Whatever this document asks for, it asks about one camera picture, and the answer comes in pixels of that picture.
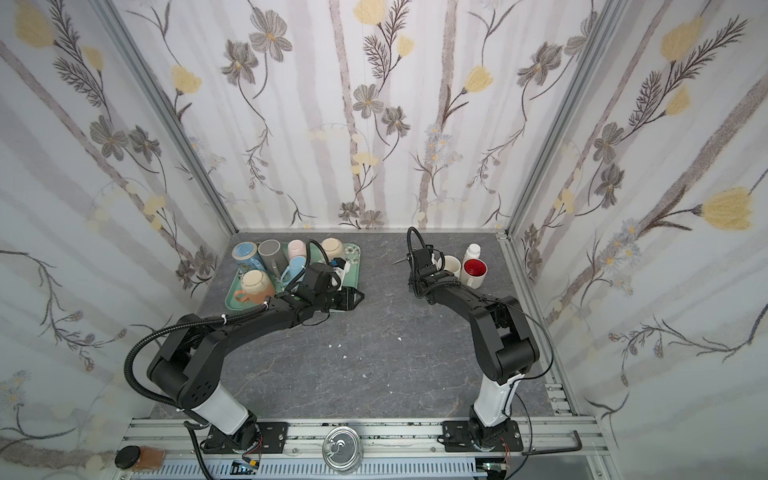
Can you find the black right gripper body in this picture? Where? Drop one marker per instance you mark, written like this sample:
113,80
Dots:
417,270

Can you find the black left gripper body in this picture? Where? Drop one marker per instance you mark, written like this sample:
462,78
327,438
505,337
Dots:
323,302

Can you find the white cream mug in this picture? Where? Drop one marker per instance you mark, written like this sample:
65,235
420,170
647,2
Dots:
452,265

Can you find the white mug with red inside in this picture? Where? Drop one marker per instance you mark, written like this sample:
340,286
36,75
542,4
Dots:
473,273

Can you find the green plastic tray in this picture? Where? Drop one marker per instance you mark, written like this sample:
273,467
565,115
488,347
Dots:
352,255

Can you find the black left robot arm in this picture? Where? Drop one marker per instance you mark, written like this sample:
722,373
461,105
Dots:
180,365

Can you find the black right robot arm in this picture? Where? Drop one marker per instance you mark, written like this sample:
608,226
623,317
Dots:
503,341

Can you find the light blue mug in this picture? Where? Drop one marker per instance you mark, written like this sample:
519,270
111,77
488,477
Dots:
293,270

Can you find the beige mug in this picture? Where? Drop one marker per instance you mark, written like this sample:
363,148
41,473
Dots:
333,248

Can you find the pink mug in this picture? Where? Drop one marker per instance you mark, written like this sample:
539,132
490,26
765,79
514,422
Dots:
296,248

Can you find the tall dark grey mug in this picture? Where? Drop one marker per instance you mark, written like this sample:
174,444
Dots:
272,256

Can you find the blue mug with brown rim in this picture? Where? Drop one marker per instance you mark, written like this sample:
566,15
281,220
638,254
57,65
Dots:
247,257

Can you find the white plastic bottle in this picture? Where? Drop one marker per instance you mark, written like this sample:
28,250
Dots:
473,251

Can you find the round metal lid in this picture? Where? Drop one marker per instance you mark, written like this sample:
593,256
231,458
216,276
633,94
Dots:
342,450

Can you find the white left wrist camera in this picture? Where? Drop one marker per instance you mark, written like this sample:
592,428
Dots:
342,267

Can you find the cream mug with orange handle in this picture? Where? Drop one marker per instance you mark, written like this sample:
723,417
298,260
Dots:
256,288

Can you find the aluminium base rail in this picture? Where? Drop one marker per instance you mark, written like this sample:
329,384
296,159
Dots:
418,448

